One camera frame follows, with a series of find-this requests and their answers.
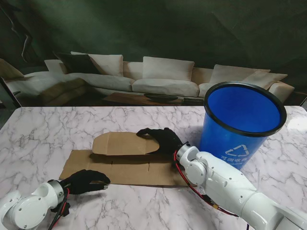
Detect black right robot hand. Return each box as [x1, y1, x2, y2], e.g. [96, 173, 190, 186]
[136, 127, 187, 159]

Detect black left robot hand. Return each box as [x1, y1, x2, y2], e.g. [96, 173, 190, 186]
[59, 169, 111, 195]

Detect brown cardboard box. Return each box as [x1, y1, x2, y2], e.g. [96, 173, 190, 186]
[59, 131, 199, 188]

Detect blue recycling bin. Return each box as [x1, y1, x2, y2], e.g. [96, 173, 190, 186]
[199, 81, 287, 171]

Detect printed sofa backdrop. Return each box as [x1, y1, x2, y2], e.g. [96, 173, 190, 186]
[0, 0, 307, 107]

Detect red black left arm cable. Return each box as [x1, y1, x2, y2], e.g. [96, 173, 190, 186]
[48, 188, 71, 230]

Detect red black arm cable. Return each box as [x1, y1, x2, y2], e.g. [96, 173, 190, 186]
[48, 188, 71, 230]
[172, 150, 250, 230]

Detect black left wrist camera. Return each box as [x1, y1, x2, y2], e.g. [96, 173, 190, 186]
[51, 202, 71, 217]

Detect red black right arm cable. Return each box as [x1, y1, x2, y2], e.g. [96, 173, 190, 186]
[172, 150, 250, 230]

